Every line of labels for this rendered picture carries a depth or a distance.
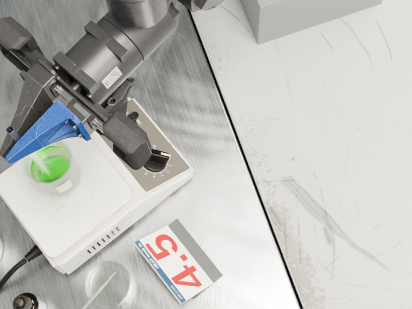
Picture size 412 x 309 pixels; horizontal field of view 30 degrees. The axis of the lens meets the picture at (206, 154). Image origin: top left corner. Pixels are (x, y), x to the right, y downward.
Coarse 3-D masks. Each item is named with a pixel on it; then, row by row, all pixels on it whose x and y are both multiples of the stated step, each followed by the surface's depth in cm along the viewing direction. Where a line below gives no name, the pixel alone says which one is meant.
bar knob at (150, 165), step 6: (156, 150) 91; (150, 156) 90; (156, 156) 90; (162, 156) 90; (168, 156) 91; (150, 162) 91; (156, 162) 91; (162, 162) 91; (150, 168) 91; (156, 168) 91; (162, 168) 91
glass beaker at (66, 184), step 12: (60, 144) 83; (72, 156) 83; (24, 168) 81; (72, 168) 82; (36, 180) 80; (48, 180) 80; (60, 180) 81; (72, 180) 84; (48, 192) 84; (60, 192) 84; (72, 192) 86
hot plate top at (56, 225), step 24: (72, 144) 89; (96, 168) 88; (0, 192) 87; (24, 192) 87; (96, 192) 87; (120, 192) 87; (24, 216) 86; (48, 216) 86; (72, 216) 86; (96, 216) 86; (48, 240) 85; (72, 240) 85
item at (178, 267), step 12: (144, 240) 90; (156, 240) 91; (168, 240) 92; (156, 252) 90; (168, 252) 91; (180, 252) 92; (168, 264) 90; (180, 264) 91; (192, 264) 92; (168, 276) 89; (180, 276) 90; (192, 276) 91; (180, 288) 89; (192, 288) 89
